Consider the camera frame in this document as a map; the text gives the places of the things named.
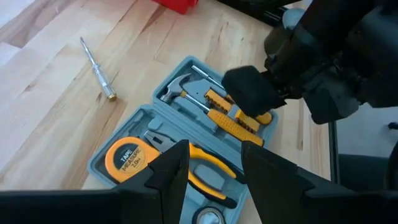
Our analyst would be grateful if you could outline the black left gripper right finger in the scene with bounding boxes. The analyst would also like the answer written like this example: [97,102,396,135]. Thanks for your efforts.
[241,141,352,224]

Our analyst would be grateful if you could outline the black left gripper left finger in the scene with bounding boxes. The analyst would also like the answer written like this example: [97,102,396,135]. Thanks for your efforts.
[113,139,190,224]

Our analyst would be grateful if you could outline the yellow-handled pliers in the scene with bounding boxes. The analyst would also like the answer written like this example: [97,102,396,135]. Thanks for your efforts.
[144,130,246,209]

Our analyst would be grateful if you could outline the orange tape measure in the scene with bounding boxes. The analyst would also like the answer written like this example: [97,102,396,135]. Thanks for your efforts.
[104,136,161,184]

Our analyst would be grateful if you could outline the grey plastic tool case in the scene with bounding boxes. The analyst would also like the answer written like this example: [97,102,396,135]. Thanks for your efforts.
[87,55,279,224]

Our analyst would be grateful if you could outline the orange bit holder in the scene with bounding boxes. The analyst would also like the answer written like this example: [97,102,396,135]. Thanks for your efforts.
[234,109,261,133]

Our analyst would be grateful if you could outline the orange-handled hammer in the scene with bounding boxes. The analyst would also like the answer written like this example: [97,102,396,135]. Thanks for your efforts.
[160,73,265,147]

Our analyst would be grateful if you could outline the orange-handled screwdriver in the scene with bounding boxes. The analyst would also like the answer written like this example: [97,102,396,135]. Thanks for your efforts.
[191,65,273,125]

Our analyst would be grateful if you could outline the clear-handled tester screwdriver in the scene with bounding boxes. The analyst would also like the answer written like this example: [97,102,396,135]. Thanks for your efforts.
[80,37,118,102]

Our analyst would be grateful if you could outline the red plastic bin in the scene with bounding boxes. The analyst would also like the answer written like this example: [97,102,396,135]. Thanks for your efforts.
[152,0,200,15]

